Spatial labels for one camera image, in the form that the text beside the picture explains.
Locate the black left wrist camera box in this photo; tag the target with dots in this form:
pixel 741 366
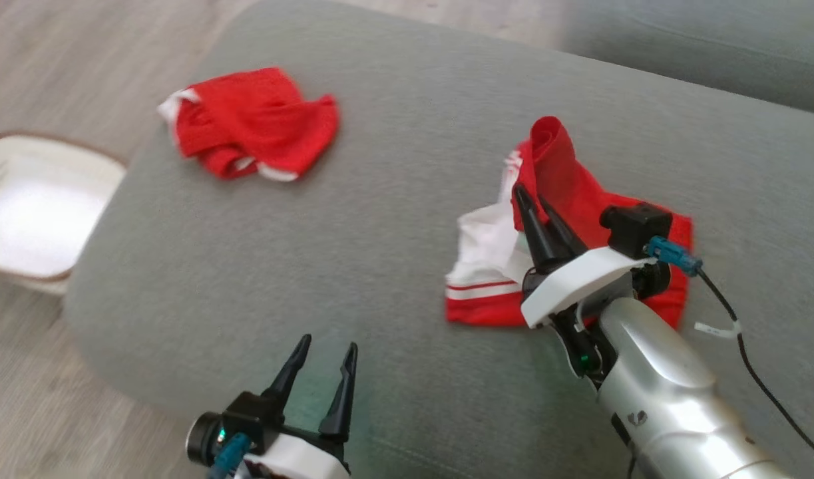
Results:
pixel 247 416

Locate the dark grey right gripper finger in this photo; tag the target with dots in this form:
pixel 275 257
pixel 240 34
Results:
pixel 566 239
pixel 536 236

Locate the grey sofa seat cushion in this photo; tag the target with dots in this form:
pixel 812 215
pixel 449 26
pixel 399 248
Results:
pixel 713 46

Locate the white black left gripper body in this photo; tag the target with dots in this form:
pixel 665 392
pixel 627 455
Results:
pixel 300 459

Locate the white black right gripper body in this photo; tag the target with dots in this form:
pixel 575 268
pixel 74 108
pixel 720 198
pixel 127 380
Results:
pixel 573 279

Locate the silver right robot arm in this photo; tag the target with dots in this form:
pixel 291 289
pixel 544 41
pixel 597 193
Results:
pixel 659 399

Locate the large grey fabric sofa ottoman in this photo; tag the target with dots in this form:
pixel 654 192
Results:
pixel 380 233

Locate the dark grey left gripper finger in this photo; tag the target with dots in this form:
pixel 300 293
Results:
pixel 288 379
pixel 341 406

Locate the white laundry basket brown rim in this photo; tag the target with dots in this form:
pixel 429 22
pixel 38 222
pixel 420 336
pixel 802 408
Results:
pixel 40 213

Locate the red shorts with white trim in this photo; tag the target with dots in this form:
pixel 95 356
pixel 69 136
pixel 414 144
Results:
pixel 260 123

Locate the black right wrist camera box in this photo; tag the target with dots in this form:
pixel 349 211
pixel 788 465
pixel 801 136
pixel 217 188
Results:
pixel 633 226

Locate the red white striped jersey shirt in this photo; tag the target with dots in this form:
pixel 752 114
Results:
pixel 580 193

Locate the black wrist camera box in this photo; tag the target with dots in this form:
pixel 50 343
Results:
pixel 247 416
pixel 633 226

